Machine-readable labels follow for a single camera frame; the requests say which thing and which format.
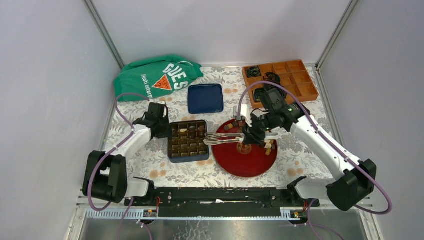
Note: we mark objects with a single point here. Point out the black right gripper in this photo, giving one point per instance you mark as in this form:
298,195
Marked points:
252,136

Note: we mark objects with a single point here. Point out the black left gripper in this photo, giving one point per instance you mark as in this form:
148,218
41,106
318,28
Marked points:
168,133

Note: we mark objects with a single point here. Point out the blue chocolate box with tray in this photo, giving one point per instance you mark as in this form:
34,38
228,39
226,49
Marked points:
186,143

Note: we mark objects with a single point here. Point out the red round plate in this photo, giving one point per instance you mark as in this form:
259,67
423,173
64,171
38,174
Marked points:
245,160

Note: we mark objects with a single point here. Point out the blue box lid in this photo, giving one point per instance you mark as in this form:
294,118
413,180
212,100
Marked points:
205,98

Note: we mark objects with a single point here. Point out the silver metal tongs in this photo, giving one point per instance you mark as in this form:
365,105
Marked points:
213,139

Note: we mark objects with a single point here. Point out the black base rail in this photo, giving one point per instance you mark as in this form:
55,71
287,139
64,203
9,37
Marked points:
195,202

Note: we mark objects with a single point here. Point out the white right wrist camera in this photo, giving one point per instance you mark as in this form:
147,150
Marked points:
243,114

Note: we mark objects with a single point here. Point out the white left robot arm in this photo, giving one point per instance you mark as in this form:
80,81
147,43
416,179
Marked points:
106,171

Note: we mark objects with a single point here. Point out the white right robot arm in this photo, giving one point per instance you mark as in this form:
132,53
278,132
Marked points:
352,179

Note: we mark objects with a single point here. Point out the green printed bag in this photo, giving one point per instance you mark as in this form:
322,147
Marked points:
156,77

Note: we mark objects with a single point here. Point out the floral tablecloth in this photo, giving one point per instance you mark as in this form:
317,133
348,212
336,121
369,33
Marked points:
294,159

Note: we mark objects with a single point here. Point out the orange wooden divider tray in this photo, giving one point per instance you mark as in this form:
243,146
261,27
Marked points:
292,75

